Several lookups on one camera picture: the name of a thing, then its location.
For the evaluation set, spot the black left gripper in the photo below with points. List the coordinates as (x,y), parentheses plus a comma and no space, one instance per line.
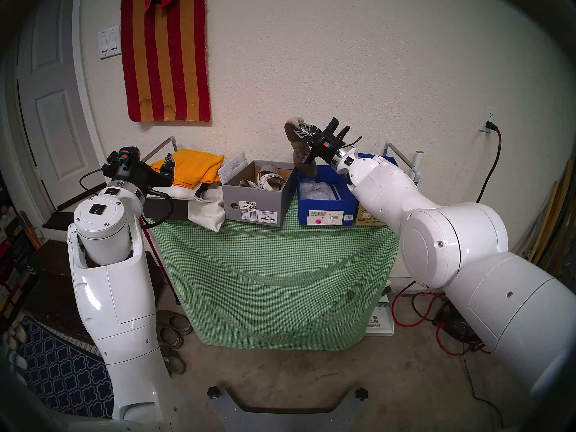
(139,177)

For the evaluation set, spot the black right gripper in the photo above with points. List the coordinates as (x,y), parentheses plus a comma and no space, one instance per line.
(328,146)

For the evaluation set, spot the beige ballet shoe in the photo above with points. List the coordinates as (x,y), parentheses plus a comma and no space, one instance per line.
(299,154)

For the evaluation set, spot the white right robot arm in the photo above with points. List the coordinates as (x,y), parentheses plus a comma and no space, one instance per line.
(450,237)

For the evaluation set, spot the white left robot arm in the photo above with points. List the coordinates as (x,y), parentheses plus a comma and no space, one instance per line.
(117,291)

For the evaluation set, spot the open blue shoe box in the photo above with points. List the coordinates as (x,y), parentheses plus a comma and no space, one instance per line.
(324,204)

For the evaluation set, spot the white printed box lid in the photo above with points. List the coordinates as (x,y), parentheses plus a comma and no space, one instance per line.
(234,168)

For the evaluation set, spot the grey cardboard shoe box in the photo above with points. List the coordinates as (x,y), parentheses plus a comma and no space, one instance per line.
(234,197)

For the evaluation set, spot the tan gold shoe box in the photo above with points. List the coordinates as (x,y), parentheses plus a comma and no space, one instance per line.
(366,217)

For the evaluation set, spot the folded orange cloth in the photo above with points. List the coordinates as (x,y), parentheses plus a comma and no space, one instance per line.
(193,168)

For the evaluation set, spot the folded white cloth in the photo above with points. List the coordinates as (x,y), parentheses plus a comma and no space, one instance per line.
(180,209)

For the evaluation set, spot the thin red cane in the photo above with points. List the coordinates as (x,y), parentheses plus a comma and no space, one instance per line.
(155,252)

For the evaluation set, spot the red orange striped flag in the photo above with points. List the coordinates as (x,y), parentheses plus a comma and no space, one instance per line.
(164,66)

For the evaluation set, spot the green checked tablecloth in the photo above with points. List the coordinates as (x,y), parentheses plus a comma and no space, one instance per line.
(274,278)

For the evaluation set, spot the white panel door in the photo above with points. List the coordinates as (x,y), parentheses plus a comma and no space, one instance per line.
(54,75)

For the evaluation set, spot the dark brown wooden chest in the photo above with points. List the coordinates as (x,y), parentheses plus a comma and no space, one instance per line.
(49,278)

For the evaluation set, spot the cluttered storage shelf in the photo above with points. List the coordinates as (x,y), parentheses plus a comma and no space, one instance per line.
(11,255)

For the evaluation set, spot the white floor device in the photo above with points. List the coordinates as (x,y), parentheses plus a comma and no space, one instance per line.
(380,321)

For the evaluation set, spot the dark olive sandal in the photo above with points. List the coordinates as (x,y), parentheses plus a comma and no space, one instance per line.
(175,362)

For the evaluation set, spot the white slipper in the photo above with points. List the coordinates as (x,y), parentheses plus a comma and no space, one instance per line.
(18,361)
(15,333)

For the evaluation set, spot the black base knob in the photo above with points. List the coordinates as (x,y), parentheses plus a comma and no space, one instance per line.
(361,394)
(213,393)

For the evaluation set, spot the navy patterned rug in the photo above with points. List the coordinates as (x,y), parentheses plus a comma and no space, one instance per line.
(58,372)

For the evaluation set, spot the leaning wooden boards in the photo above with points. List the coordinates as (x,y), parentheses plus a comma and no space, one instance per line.
(551,219)

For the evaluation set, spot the white double light switch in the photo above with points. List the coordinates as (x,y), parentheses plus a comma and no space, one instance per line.
(109,42)

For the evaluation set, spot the white wall outlet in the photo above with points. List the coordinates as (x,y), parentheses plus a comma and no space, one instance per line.
(488,116)

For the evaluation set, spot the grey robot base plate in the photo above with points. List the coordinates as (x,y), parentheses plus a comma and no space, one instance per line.
(288,422)

